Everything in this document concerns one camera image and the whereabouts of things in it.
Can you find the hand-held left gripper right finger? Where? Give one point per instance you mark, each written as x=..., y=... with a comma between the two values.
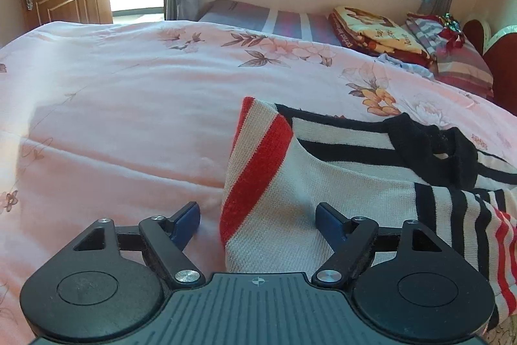
x=329, y=223

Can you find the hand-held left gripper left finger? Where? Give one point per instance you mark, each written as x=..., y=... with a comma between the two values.
x=188, y=219

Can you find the red black white striped sweater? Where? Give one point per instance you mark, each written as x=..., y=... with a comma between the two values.
x=323, y=175

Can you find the pink floral bedspread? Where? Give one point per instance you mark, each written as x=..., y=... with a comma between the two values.
x=121, y=106

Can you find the light blue cloth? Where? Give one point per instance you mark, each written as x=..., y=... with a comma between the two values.
x=404, y=66

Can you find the folded yellow red printed blanket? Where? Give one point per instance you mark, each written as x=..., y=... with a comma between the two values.
x=383, y=33

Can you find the striped pillow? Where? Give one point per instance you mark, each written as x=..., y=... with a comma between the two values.
x=460, y=62

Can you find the purple striped mattress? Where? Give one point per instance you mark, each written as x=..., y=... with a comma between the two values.
x=258, y=15

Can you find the red heart-shaped headboard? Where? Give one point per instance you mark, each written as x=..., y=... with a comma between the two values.
x=503, y=62

